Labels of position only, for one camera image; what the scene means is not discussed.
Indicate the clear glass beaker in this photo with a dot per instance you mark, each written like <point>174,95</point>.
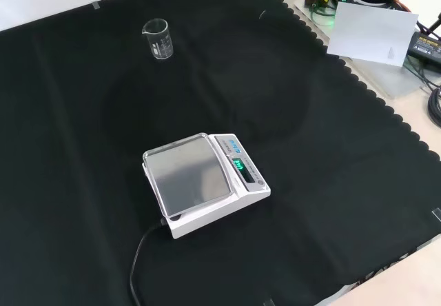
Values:
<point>159,40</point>

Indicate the black bench cloth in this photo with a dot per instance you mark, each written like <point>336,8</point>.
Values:
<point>193,140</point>

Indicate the white electronic balance steel pan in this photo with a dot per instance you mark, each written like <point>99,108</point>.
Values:
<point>201,182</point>

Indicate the pale white board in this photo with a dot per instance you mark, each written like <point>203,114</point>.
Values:
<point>372,33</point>

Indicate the black power adapter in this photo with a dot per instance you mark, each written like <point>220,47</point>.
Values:
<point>425,46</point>

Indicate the grey metal base plate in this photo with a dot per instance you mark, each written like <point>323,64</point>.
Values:
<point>389,75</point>

